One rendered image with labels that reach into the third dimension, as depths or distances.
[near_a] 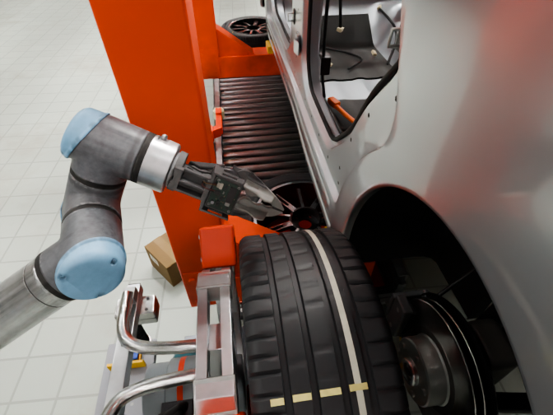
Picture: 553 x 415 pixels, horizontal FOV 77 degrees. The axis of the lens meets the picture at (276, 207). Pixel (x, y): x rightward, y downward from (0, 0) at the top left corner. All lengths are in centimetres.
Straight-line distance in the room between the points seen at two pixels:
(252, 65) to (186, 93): 209
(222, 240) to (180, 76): 35
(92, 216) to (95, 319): 155
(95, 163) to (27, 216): 228
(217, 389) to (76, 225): 33
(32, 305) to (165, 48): 49
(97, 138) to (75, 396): 153
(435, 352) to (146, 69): 85
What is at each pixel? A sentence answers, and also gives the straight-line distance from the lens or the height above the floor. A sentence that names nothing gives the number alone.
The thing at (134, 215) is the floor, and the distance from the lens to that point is 255.
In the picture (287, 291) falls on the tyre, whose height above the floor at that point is 118.
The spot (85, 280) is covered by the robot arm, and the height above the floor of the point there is 127.
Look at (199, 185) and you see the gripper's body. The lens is 59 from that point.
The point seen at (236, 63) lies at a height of 63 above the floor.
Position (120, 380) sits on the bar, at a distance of 81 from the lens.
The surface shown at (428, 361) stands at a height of 92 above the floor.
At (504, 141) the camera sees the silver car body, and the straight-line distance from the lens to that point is 47.
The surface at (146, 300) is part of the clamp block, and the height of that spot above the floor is 95.
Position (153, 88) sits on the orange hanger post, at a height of 137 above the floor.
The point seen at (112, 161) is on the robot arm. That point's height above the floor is 136.
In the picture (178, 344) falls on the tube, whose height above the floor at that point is 101.
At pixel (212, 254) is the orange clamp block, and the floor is 109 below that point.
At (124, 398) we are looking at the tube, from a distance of 77.
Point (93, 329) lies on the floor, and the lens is 211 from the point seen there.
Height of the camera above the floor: 169
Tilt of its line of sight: 45 degrees down
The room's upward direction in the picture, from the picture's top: straight up
